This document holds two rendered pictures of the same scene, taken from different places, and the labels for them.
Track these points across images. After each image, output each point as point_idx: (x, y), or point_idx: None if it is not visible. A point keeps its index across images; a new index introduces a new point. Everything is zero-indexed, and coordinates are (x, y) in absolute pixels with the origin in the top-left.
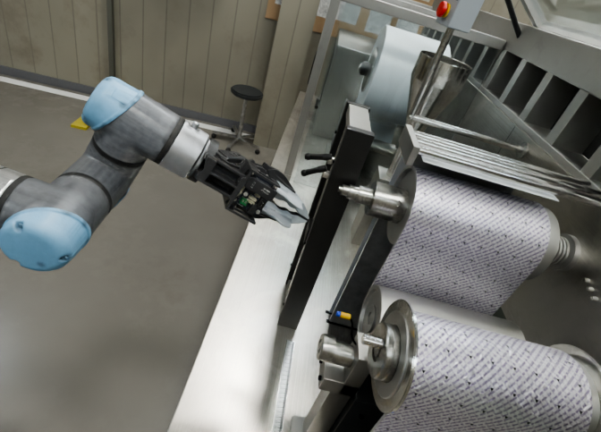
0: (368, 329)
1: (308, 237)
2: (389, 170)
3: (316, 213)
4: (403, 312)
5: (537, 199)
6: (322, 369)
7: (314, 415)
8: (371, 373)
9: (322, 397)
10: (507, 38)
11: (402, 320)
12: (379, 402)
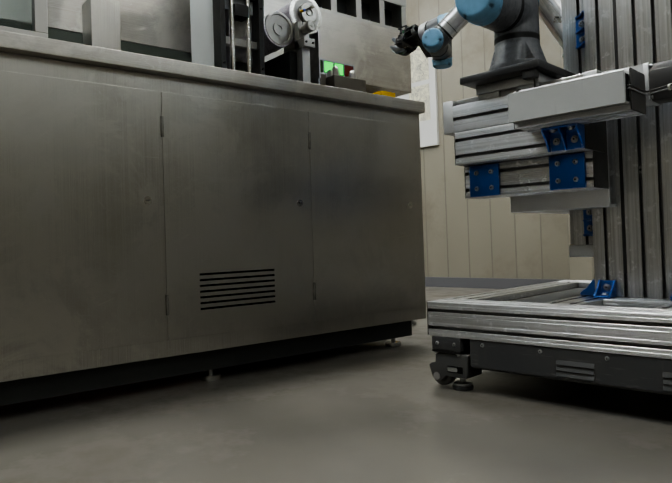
0: (283, 31)
1: (262, 2)
2: None
3: None
4: None
5: None
6: (310, 40)
7: (309, 77)
8: (314, 19)
9: (307, 63)
10: None
11: None
12: (316, 29)
